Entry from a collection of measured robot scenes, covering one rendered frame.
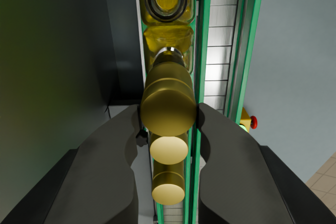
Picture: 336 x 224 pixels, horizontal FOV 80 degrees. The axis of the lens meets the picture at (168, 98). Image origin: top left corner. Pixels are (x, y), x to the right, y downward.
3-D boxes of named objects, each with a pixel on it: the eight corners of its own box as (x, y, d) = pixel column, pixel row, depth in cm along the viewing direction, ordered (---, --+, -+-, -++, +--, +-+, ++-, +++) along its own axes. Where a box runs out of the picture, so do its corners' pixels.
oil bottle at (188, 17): (151, -25, 35) (130, -40, 16) (183, -27, 35) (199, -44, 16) (154, 10, 38) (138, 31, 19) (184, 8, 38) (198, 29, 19)
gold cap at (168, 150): (150, 107, 20) (146, 135, 17) (186, 106, 20) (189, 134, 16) (153, 135, 22) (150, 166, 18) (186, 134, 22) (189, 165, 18)
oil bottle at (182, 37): (153, 11, 38) (138, 33, 19) (183, 10, 38) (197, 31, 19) (155, 41, 41) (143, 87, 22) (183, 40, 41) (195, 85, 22)
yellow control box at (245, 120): (220, 106, 63) (226, 119, 56) (245, 105, 63) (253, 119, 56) (218, 124, 66) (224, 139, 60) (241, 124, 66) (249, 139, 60)
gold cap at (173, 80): (143, 62, 15) (134, 88, 11) (192, 60, 15) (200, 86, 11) (147, 104, 16) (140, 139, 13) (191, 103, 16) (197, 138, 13)
